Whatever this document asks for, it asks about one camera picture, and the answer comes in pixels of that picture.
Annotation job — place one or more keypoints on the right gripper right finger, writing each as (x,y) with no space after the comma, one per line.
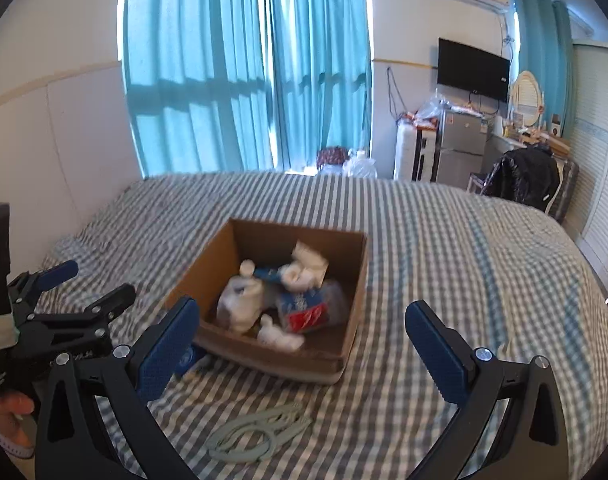
(530,442)

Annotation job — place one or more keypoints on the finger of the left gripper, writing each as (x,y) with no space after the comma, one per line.
(110,306)
(56,276)

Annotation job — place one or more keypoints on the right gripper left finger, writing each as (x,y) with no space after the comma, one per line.
(72,441)

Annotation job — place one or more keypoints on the white mesh cloth bundle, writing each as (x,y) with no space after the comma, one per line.
(242,301)

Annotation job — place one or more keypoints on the cream lace cloth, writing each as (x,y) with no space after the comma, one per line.
(306,270)

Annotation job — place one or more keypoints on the clear bottle blue red label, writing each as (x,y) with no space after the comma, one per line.
(304,312)

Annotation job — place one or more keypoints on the person left hand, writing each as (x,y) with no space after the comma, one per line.
(13,439)

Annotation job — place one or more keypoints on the blue white tissue pack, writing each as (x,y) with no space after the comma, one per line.
(188,359)

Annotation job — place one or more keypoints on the grey white checked bedsheet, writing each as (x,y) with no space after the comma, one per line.
(506,276)

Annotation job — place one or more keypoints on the white cream tube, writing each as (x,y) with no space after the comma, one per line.
(275,337)

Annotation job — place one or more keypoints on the pale green hanger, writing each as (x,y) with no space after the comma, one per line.
(277,419)
(251,445)

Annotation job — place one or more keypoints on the brown cardboard box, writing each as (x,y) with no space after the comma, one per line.
(325,354)

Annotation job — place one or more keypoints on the black jacket on chair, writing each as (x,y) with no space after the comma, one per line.
(527,176)

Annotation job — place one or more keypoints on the blue window curtain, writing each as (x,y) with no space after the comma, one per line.
(239,85)

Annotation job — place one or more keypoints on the wooden dressing table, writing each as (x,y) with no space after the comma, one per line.
(506,137)

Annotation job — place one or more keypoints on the white storage cabinet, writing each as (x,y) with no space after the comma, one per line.
(416,144)

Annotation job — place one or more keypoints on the silver mini fridge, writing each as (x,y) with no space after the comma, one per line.
(462,139)

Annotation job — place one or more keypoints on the white oval mirror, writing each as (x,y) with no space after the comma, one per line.
(526,102)

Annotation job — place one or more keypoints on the clear plastic bag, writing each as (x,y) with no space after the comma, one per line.
(428,115)

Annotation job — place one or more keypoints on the white louvered wardrobe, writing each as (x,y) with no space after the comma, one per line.
(587,218)

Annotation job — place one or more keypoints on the blue corner curtain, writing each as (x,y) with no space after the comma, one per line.
(547,52)

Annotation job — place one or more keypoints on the black wall television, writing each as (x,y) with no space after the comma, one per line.
(468,68)

